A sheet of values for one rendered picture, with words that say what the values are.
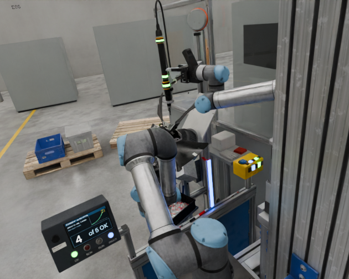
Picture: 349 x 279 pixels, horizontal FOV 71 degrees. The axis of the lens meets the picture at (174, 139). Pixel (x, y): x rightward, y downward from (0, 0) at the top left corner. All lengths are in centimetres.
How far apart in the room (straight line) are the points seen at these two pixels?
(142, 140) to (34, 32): 1289
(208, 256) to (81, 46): 1299
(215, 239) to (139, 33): 639
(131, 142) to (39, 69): 772
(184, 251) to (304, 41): 64
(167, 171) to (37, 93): 780
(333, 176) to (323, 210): 9
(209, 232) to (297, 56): 56
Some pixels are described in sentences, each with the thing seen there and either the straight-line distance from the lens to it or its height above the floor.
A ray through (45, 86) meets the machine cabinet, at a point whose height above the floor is 64.
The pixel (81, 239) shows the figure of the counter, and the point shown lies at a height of 116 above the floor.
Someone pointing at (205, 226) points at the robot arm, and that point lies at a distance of 86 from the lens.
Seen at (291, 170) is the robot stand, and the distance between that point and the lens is 65.
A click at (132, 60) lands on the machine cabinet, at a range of 691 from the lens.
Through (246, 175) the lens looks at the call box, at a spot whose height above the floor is 101.
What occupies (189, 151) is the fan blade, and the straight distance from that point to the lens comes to 145.
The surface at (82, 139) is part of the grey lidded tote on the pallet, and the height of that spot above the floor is 36.
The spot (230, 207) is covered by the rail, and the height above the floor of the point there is 81.
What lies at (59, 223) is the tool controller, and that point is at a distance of 108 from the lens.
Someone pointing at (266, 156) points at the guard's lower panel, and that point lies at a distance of 207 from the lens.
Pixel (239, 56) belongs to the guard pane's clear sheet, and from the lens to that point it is 200.
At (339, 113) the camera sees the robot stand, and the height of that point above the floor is 169.
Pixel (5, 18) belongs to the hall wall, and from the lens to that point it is 1392.
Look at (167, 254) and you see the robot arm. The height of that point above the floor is 125.
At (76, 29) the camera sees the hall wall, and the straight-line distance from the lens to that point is 1349.
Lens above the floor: 188
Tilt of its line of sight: 25 degrees down
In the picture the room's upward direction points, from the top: 8 degrees counter-clockwise
